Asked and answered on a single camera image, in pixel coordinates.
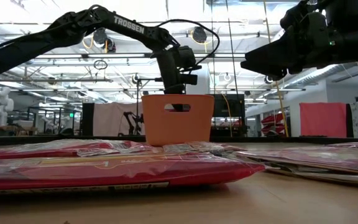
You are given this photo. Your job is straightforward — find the beige curtain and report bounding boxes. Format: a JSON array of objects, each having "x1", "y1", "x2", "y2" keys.
[{"x1": 93, "y1": 101, "x2": 145, "y2": 137}]

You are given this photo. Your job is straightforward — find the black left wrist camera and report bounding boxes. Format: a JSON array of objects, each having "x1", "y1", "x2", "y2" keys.
[{"x1": 180, "y1": 73, "x2": 199, "y2": 86}]

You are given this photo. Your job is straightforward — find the black metal table frame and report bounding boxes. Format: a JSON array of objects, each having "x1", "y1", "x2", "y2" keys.
[{"x1": 0, "y1": 135, "x2": 358, "y2": 147}]

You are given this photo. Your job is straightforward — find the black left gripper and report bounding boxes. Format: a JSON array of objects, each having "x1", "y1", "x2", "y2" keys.
[{"x1": 158, "y1": 46, "x2": 202, "y2": 95}]

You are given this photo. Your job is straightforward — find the yellow hanging cable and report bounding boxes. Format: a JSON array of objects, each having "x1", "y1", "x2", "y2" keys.
[{"x1": 262, "y1": 0, "x2": 290, "y2": 138}]

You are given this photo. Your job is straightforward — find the orange plastic basket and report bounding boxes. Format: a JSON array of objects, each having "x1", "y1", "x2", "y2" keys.
[{"x1": 140, "y1": 94, "x2": 216, "y2": 147}]

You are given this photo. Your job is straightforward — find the red fabric panel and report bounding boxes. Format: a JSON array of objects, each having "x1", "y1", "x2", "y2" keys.
[{"x1": 299, "y1": 102, "x2": 347, "y2": 138}]

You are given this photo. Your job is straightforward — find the round black ceiling reel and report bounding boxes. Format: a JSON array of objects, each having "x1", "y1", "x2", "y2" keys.
[
  {"x1": 192, "y1": 26, "x2": 208, "y2": 44},
  {"x1": 92, "y1": 27, "x2": 108, "y2": 45}
]

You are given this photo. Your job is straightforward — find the black camera stand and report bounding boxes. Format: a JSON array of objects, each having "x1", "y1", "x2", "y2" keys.
[{"x1": 135, "y1": 76, "x2": 165, "y2": 138}]

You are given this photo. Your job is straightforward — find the small black ceiling fixture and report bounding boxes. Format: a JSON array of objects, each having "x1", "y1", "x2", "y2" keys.
[{"x1": 106, "y1": 39, "x2": 117, "y2": 54}]

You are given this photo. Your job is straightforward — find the black upright panel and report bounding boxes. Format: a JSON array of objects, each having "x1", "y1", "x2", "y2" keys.
[{"x1": 81, "y1": 102, "x2": 95, "y2": 136}]

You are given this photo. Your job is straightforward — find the thin yellow cable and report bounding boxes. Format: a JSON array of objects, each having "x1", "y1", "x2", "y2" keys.
[{"x1": 221, "y1": 93, "x2": 233, "y2": 138}]

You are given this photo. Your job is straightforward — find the black left wrist camera cable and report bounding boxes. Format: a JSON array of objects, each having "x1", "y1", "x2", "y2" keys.
[{"x1": 154, "y1": 18, "x2": 221, "y2": 67}]

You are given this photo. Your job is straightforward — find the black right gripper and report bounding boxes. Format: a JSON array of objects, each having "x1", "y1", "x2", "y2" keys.
[{"x1": 240, "y1": 1, "x2": 334, "y2": 82}]

